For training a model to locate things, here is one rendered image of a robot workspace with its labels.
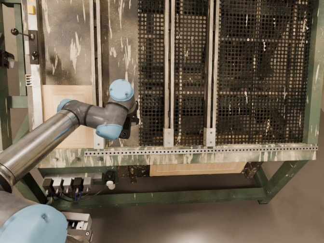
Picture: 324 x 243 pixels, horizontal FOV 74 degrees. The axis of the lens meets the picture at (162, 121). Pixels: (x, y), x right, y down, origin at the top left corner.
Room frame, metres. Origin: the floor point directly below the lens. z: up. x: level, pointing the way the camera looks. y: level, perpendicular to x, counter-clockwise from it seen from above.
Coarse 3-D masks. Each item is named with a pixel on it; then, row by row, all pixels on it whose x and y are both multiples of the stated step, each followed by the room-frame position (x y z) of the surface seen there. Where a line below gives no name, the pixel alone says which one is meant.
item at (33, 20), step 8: (32, 16) 1.29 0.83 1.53; (32, 24) 1.26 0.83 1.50; (40, 40) 1.24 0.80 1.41; (40, 48) 1.21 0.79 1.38; (40, 56) 1.17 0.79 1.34; (40, 64) 1.14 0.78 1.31; (32, 72) 1.08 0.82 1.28; (40, 72) 1.10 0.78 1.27; (32, 80) 1.06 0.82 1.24; (40, 80) 1.07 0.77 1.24; (32, 88) 1.02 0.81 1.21; (40, 88) 1.03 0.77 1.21; (40, 96) 1.00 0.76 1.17; (40, 104) 0.97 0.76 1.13; (40, 112) 0.94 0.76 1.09; (40, 120) 0.91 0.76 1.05
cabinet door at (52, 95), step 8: (48, 88) 1.05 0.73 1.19; (56, 88) 1.06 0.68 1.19; (64, 88) 1.07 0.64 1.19; (72, 88) 1.08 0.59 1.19; (80, 88) 1.09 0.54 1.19; (88, 88) 1.09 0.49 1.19; (48, 96) 1.02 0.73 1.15; (56, 96) 1.03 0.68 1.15; (64, 96) 1.04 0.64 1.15; (72, 96) 1.05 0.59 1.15; (80, 96) 1.05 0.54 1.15; (88, 96) 1.06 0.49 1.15; (48, 104) 0.99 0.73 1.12; (56, 104) 1.00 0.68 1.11; (48, 112) 0.96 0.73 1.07; (56, 112) 0.97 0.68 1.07; (80, 128) 0.93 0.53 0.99; (88, 128) 0.93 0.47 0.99; (72, 136) 0.88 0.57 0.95; (80, 136) 0.89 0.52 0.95; (88, 136) 0.90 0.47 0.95; (64, 144) 0.84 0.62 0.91; (72, 144) 0.85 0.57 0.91; (80, 144) 0.86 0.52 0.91; (88, 144) 0.87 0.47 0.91
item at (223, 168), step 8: (152, 168) 1.07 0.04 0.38; (160, 168) 1.09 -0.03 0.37; (168, 168) 1.10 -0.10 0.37; (176, 168) 1.11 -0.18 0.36; (184, 168) 1.12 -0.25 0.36; (192, 168) 1.13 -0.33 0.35; (200, 168) 1.15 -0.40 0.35; (208, 168) 1.16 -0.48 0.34; (216, 168) 1.17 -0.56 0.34; (224, 168) 1.18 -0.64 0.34; (232, 168) 1.20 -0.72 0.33; (240, 168) 1.20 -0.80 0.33
